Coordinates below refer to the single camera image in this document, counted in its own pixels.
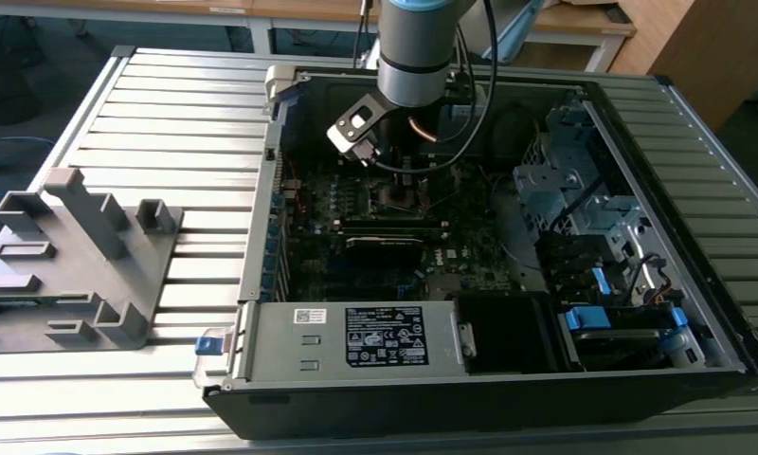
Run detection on metal socket cover frame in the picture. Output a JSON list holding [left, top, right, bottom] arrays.
[[390, 173, 437, 214]]

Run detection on grey parts rack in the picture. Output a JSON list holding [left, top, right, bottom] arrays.
[[0, 166, 185, 355]]

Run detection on black PC case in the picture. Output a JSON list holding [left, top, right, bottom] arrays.
[[190, 64, 758, 442]]

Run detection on copper coloured cable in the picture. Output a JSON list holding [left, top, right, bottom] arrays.
[[406, 115, 441, 144]]

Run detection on black camera cable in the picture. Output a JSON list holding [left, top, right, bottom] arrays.
[[372, 0, 501, 173], [437, 21, 485, 143]]

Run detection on black office chair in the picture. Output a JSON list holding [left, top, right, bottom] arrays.
[[0, 16, 46, 127]]

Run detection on CPU socket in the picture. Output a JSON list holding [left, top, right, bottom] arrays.
[[366, 177, 441, 222]]

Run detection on black disk blue carrier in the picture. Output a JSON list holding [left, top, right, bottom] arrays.
[[561, 305, 694, 373]]

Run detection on black graphics card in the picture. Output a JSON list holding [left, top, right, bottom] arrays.
[[344, 235, 426, 274]]

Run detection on blue card retainer clips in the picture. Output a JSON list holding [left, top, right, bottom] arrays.
[[258, 196, 290, 300]]

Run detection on thick black drive cable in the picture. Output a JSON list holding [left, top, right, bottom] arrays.
[[546, 173, 605, 238]]

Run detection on blue case tab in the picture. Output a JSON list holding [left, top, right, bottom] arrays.
[[194, 334, 226, 356]]

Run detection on wooden cabinet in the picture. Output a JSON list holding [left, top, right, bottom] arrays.
[[608, 0, 758, 132]]

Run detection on beige case latch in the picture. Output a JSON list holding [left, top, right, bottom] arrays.
[[262, 64, 312, 117]]

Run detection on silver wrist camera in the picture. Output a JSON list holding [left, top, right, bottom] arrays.
[[325, 93, 394, 168]]

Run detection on square chipset heatsink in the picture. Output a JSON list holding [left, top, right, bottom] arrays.
[[426, 273, 464, 299]]

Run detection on black wire loop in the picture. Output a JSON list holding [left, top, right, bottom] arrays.
[[626, 252, 666, 300]]

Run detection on black RAM slot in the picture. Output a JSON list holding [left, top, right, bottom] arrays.
[[337, 230, 450, 240], [340, 215, 448, 224], [338, 220, 449, 229], [338, 226, 450, 234]]

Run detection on green motherboard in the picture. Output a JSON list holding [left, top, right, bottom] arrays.
[[276, 151, 549, 304]]

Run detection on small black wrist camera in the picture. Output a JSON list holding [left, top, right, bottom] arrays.
[[445, 70, 486, 124]]

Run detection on metal drive cage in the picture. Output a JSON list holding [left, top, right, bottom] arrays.
[[510, 92, 694, 309]]

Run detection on black drive connectors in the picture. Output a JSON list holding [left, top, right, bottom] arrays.
[[533, 231, 614, 298]]

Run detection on blue floor cable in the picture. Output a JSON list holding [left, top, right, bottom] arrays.
[[0, 135, 60, 149]]

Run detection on silver power supply unit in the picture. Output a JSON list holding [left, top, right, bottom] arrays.
[[226, 299, 476, 385]]

